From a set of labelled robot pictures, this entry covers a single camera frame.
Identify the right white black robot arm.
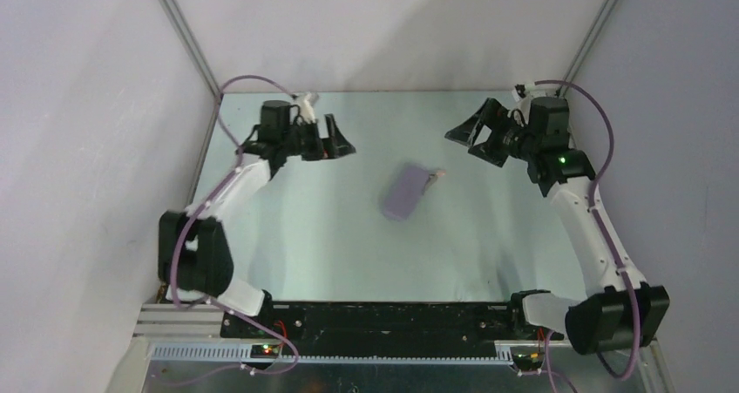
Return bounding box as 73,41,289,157
444,97,670,355

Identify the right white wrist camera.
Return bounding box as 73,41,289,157
512,83,536,111

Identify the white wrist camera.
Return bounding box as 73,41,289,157
512,83,536,111
293,91,319,124

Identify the pink black folding umbrella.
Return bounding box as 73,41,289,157
422,169,446,194

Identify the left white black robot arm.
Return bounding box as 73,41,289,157
158,93,356,316

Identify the grey umbrella case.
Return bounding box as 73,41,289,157
380,163,435,221

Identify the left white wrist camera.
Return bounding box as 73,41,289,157
293,91,319,124

